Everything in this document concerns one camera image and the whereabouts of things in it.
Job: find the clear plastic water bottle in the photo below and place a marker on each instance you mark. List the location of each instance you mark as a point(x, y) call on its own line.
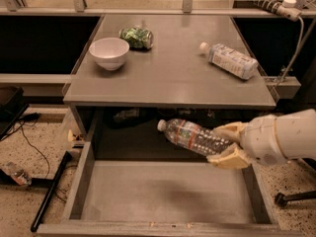
point(193, 137)

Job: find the black box at left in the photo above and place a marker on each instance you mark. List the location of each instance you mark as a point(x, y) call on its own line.
point(12, 106)

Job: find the white ceramic bowl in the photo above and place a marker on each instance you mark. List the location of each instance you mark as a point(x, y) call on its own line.
point(109, 53)

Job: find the white spiral-wrapped cable connector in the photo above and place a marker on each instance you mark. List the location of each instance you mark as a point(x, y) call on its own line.
point(285, 8)

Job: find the grey cabinet with top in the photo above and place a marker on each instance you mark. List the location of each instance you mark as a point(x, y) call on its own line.
point(172, 75)

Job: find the black bar on floor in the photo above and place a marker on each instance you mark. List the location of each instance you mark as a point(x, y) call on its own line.
point(50, 191)

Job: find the black chair base leg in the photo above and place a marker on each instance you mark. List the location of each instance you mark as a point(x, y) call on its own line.
point(282, 200)

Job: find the small device on floor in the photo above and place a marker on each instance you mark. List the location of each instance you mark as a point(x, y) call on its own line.
point(17, 173)

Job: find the green crushed soda can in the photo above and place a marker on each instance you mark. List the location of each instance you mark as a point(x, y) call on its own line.
point(137, 37)

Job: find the white labelled drink bottle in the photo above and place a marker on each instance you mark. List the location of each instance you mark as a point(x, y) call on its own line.
point(239, 64)

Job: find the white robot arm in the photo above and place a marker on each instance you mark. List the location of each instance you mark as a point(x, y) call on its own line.
point(296, 135)

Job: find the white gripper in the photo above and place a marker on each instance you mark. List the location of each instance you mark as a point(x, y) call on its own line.
point(260, 138)

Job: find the open grey top drawer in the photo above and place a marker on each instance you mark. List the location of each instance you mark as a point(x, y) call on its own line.
point(164, 199)

